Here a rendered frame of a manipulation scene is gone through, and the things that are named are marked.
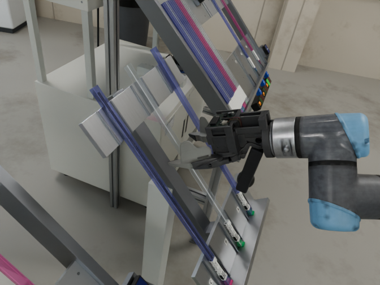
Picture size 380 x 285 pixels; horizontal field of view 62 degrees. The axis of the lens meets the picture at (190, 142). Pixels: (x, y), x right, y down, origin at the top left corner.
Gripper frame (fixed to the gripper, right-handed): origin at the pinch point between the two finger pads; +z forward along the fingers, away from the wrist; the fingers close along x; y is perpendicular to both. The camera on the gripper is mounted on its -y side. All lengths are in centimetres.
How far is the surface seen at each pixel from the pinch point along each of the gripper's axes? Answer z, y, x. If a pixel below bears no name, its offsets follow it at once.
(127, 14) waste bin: 150, 16, -214
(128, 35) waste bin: 158, -2, -215
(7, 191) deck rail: 16.5, 10.9, 27.3
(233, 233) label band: -6.6, -23.8, 0.7
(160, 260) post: 17.9, -35.7, 3.1
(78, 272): 10.7, -6.8, 28.0
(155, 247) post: 17.5, -30.2, 3.1
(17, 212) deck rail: 18.0, 6.2, 27.3
